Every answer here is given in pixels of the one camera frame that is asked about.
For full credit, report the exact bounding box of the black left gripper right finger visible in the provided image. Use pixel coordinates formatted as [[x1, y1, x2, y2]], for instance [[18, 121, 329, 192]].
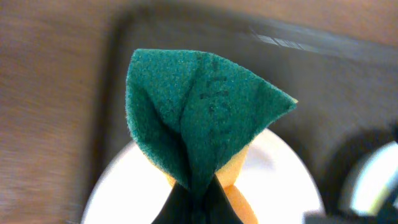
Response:
[[203, 175, 243, 224]]

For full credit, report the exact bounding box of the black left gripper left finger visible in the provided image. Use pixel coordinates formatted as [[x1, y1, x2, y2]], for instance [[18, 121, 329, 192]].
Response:
[[152, 184, 192, 224]]

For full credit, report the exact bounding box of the cream plastic plate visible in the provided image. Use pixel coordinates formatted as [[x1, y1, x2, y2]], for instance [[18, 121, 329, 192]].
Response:
[[81, 129, 324, 224]]

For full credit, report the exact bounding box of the green and yellow sponge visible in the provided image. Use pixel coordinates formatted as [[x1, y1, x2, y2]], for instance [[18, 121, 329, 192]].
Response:
[[125, 49, 296, 223]]

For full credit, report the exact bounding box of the grey-green plastic plate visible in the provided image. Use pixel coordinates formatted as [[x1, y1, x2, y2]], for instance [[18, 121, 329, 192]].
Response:
[[338, 141, 397, 216]]

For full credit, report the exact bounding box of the dark brown serving tray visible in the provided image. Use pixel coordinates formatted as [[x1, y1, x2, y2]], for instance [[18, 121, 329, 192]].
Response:
[[91, 3, 397, 215]]

